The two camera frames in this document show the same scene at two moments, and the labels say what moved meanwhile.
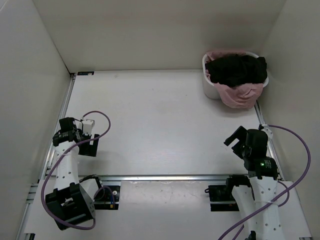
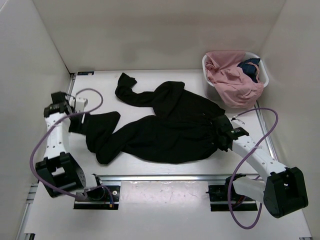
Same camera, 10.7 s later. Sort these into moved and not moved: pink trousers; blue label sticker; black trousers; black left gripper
Moved: black trousers; black left gripper
Not moved: blue label sticker; pink trousers
